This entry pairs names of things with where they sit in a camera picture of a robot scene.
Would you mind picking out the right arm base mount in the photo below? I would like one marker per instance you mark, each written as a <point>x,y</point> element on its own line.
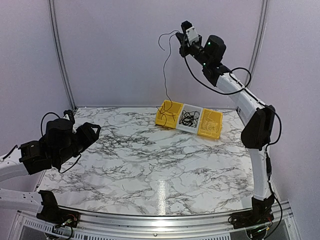
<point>252,216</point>

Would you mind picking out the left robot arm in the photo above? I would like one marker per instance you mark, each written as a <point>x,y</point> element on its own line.
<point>60,143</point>

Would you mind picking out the aluminium front rail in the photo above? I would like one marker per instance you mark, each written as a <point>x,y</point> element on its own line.
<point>107,226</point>

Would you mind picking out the white translucent bin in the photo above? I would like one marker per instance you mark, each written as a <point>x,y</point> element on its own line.
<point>189,118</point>

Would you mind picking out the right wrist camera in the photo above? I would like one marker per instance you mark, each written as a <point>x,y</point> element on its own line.
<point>190,32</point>

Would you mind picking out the aluminium corner post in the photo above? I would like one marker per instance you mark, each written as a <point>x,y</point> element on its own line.
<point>258,42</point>
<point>59,54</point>

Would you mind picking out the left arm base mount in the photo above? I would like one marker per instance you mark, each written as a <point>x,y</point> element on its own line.
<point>52,213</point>

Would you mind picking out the right yellow bin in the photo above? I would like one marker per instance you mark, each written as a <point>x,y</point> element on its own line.
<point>210,124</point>

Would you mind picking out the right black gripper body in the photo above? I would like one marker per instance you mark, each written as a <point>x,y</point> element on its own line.
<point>183,52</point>

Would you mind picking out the left yellow bin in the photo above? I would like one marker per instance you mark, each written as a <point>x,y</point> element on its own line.
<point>168,113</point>

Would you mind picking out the yellow bin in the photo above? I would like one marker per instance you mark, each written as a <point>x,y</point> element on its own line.
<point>168,113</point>
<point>210,124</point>

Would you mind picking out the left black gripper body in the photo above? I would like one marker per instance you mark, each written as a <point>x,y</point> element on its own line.
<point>88,139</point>

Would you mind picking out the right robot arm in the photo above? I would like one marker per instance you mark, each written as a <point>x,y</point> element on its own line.
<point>257,117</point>

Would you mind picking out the left aluminium corner post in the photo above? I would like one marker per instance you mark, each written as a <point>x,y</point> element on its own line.
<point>59,54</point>

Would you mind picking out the right aluminium corner post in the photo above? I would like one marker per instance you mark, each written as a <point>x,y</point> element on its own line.
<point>258,42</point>

